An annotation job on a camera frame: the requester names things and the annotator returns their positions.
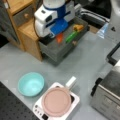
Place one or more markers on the green toy vegetable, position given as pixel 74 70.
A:
pixel 71 36

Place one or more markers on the black monitor stand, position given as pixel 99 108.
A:
pixel 111 55

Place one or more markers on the orange toy carrot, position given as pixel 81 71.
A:
pixel 59 38

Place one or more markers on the blue and white gripper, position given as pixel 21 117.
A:
pixel 52 17

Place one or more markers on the silver toaster oven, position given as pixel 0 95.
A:
pixel 106 95

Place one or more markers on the grey drawer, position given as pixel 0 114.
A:
pixel 57 51

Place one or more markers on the yellow toy vegetable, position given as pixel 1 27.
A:
pixel 77 27

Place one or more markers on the white induction cooker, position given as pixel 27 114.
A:
pixel 42 115

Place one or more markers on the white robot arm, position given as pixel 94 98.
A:
pixel 52 17

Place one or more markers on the wooden drawer cabinet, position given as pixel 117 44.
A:
pixel 17 24

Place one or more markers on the pink pan with lid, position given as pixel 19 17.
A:
pixel 57 101

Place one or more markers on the teal bowl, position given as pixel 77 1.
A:
pixel 31 84

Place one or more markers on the black perforated board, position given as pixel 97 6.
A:
pixel 11 108

